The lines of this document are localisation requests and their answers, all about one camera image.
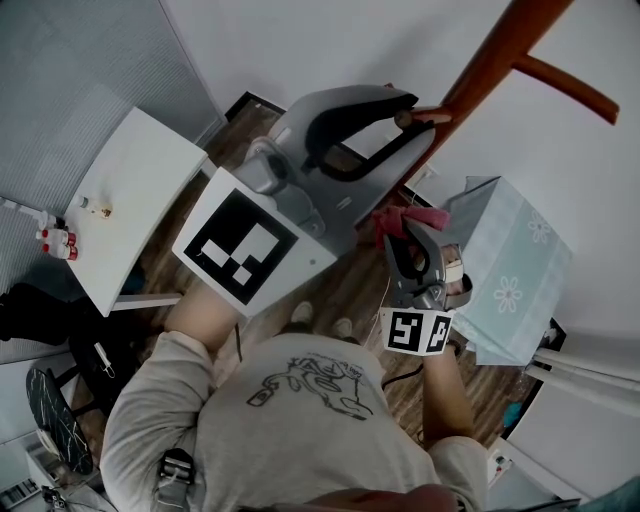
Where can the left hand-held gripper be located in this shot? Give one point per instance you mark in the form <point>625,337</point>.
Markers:
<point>240,245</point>

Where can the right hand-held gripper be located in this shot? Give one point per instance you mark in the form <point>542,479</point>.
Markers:
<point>415,330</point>

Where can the red cloth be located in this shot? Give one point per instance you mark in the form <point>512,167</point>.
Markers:
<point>395,220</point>

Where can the wooden coat rack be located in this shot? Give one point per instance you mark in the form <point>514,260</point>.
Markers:
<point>490,65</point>

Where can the person's right forearm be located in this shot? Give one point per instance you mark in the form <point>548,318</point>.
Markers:
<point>445,400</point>

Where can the person's left forearm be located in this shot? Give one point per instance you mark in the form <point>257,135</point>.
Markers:
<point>200,320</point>

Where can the person's right hand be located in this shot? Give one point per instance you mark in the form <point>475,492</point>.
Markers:
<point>452,265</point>

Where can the light blue floral covered box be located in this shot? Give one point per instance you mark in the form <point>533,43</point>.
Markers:
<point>515,250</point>

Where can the black framed picture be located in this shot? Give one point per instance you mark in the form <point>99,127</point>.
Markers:
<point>554,334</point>

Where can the small teal object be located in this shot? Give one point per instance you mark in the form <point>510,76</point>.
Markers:
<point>512,414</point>

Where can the white pipe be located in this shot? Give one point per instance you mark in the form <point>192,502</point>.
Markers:
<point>585,384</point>
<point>590,365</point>

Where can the white table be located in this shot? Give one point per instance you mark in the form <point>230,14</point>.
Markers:
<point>140,190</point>

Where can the white power strip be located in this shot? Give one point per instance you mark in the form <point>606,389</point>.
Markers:
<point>500,466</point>

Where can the person's grey printed shirt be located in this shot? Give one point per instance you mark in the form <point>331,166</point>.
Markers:
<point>280,440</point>

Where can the small clear bottle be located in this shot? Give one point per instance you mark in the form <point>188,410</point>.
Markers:
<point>92,206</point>

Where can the black office chair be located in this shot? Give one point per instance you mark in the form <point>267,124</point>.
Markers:
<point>30,315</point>

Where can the black marble round table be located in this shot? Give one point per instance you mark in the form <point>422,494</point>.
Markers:
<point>55,420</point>

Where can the white wall socket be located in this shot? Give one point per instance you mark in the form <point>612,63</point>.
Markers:
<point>431,173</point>

